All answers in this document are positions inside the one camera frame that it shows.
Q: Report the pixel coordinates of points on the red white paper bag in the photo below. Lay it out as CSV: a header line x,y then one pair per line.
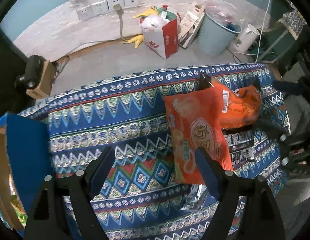
x,y
161,34

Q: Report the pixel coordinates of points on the white electric kettle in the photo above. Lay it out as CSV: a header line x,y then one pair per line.
x,y
245,39

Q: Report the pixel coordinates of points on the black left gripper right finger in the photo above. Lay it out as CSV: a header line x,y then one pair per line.
x,y
261,218

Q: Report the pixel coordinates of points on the light blue trash bin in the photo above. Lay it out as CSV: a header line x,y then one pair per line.
x,y
214,38

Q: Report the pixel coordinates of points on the orange black chip bag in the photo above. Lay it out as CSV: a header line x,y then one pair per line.
x,y
243,105

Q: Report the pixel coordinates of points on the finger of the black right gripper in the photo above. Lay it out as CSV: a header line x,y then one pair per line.
x,y
301,87
204,81

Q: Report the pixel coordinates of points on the white wall socket strip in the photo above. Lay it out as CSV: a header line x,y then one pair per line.
x,y
104,7

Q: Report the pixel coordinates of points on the yellow banana peel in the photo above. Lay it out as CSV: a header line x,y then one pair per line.
x,y
137,40

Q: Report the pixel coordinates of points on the patterned blue bed cover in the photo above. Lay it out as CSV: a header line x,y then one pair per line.
x,y
141,197

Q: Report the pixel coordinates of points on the red-orange cracker snack bag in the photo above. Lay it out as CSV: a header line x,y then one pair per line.
x,y
194,121

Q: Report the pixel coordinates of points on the blue cardboard storage box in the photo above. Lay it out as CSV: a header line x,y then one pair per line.
x,y
24,162

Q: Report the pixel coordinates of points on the white cardboard packaging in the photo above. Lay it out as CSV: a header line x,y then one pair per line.
x,y
190,24

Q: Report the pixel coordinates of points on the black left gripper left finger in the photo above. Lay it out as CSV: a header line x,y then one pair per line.
x,y
48,219

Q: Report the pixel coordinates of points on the black silver snack packet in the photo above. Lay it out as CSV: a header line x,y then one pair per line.
x,y
240,143

